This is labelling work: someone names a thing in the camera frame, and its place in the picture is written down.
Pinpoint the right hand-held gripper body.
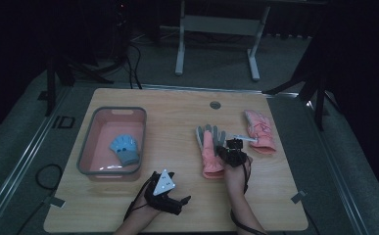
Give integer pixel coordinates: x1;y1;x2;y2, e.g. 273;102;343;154
223;132;259;168

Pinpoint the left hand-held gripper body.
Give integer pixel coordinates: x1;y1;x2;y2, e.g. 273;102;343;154
143;168;183;216

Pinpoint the pink glove with grey palm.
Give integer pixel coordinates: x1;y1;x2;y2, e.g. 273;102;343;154
194;123;228;180

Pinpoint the dotted blue grey knit glove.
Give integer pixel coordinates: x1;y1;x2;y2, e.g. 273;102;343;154
109;133;141;166

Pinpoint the pink basin with grey rim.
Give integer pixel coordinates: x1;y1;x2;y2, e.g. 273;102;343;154
75;106;148;182

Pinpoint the person's right hand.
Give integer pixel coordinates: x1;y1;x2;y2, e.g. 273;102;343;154
222;156;254;198

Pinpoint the person's left hand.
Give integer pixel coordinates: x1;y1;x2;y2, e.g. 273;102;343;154
124;191;163;227

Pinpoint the pink patterned winter glove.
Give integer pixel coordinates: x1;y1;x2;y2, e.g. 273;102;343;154
243;109;277;156

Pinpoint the grey tape piece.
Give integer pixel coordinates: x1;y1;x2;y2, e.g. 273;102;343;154
290;189;308;205
47;195;67;209

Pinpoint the black tripod stand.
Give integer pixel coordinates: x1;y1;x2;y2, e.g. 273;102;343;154
262;63;333;132
44;53;116;118

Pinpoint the dark equipment rack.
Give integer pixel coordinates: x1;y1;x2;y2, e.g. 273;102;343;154
110;0;134;62

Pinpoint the left hand-held gripper black cable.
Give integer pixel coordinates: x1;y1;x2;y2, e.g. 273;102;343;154
122;175;155;223

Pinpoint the metal floor rail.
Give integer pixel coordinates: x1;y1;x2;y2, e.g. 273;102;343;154
0;86;72;231
303;97;371;235

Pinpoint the black hanging cable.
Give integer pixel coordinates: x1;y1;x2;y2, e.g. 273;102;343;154
123;42;143;90

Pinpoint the black looped floor cable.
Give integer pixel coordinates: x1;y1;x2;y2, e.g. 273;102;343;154
34;163;65;192

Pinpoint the white metal desk frame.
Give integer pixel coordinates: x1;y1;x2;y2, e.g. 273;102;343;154
174;0;272;82

